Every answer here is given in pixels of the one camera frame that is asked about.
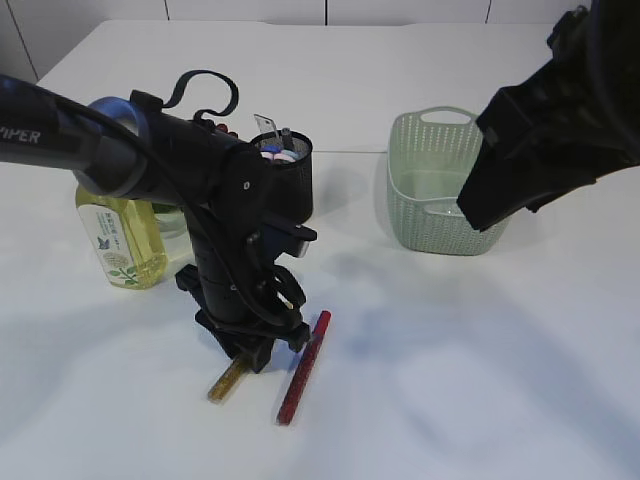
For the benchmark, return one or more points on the black mesh pen holder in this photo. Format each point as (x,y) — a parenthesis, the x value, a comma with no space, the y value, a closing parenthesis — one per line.
(291,193)

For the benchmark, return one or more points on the clear plastic sheet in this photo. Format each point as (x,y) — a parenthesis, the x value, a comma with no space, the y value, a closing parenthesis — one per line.
(443,206)

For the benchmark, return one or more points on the gold glitter pen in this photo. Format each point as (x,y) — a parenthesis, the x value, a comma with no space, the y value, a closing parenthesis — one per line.
(228,379)

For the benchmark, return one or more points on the purple artificial grape bunch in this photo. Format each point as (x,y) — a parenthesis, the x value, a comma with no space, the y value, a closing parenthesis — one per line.
(225,127)

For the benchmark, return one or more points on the silver glitter pen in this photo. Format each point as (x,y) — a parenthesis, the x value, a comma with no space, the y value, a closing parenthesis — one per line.
(287,139)

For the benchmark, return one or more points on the clear plastic ruler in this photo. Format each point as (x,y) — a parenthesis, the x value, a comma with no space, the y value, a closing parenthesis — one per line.
(267,126)

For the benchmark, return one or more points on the blue scissors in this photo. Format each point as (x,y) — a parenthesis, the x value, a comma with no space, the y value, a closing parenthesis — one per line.
(274,149)

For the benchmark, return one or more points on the yellow tea bottle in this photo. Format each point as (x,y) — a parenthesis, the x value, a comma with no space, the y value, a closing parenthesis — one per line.
(125,238)

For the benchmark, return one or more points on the red glitter pen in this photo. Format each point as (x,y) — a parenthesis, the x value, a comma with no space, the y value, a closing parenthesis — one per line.
(300,378)

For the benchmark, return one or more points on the green woven plastic basket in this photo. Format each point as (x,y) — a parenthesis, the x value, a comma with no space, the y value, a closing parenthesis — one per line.
(430,154)

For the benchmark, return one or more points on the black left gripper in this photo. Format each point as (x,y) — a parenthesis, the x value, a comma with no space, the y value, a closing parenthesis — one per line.
(243,328)

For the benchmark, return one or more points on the pink scissors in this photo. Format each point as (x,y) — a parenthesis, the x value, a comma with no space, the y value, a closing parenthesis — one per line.
(278,158)

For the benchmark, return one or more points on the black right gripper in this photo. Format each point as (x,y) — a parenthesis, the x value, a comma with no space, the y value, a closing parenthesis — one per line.
(573,121)

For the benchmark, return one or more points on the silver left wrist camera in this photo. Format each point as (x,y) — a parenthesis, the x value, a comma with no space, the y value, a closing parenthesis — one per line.
(284,236)

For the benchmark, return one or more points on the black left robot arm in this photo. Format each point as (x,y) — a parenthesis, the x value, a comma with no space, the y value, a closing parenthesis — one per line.
(135,149)

